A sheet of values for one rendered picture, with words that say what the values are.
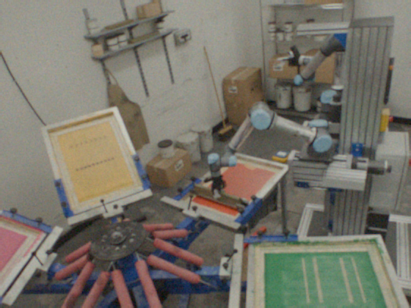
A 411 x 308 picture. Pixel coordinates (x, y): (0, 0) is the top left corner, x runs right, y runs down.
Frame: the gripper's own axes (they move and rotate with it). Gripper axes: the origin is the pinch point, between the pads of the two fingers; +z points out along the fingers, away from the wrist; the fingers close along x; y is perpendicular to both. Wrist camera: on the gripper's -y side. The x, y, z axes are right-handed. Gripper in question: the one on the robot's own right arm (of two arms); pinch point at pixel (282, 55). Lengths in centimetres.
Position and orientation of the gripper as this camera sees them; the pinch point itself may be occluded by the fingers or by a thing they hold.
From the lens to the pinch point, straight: 315.5
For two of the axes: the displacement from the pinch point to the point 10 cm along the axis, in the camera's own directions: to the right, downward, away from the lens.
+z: -6.8, -3.5, 6.4
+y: 2.2, 7.4, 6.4
